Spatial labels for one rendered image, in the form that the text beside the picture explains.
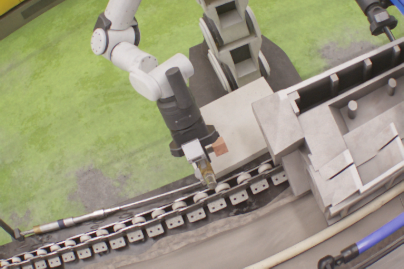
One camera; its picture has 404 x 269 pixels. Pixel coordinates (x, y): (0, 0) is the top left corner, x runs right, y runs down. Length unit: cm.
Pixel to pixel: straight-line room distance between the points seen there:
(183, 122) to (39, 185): 155
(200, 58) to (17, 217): 122
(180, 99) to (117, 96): 155
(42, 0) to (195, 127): 228
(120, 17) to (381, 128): 79
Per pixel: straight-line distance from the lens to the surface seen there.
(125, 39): 172
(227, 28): 220
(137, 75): 154
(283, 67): 272
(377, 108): 173
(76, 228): 188
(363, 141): 162
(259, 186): 179
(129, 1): 165
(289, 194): 178
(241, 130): 183
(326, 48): 299
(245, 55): 247
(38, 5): 373
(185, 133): 160
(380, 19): 172
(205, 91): 272
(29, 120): 325
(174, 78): 149
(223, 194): 177
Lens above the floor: 234
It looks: 55 degrees down
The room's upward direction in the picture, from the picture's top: 24 degrees counter-clockwise
